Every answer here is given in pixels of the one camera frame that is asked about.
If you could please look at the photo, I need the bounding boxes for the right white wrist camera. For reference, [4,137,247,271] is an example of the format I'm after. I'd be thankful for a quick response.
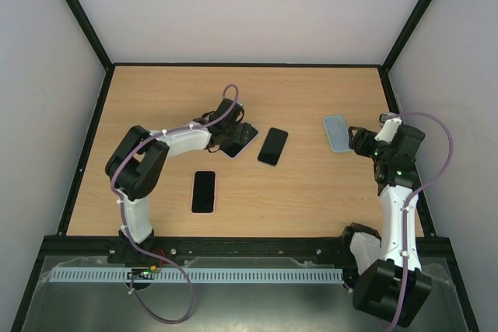
[374,112,402,144]

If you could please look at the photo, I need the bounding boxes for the grey slotted cable duct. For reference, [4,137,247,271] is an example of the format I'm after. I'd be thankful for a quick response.
[49,267,343,285]

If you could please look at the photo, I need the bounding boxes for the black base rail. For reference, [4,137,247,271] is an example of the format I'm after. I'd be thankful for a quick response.
[107,235,384,267]

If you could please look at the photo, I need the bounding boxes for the teal phone black screen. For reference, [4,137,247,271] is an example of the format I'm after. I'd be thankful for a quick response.
[258,128,289,166]

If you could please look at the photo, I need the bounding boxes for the light blue phone case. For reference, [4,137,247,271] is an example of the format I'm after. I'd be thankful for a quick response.
[323,115,350,153]

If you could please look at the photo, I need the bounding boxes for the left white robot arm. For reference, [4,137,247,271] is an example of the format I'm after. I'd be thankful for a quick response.
[105,98,252,245]

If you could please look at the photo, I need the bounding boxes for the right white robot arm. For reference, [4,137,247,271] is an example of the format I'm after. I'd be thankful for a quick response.
[339,118,432,330]

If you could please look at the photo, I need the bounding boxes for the phone in pink case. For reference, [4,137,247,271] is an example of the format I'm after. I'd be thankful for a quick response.
[191,170,216,214]

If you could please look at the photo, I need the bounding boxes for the black aluminium frame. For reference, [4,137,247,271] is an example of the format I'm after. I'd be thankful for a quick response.
[9,0,482,332]

